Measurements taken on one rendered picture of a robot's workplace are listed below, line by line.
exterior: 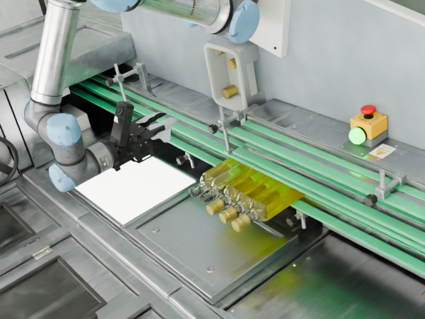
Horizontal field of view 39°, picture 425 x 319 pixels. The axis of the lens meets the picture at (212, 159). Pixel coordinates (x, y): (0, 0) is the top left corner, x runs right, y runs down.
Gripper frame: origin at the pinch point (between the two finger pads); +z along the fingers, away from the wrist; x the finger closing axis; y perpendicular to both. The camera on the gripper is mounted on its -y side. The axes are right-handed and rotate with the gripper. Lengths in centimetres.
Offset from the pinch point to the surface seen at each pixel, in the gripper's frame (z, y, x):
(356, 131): 33, 9, 37
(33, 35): 19, 8, -140
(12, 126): -17, 24, -90
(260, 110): 34.1, 14.5, -1.5
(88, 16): 46, 7, -133
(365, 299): 15, 46, 53
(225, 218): 2.0, 29.3, 15.4
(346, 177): 23, 16, 42
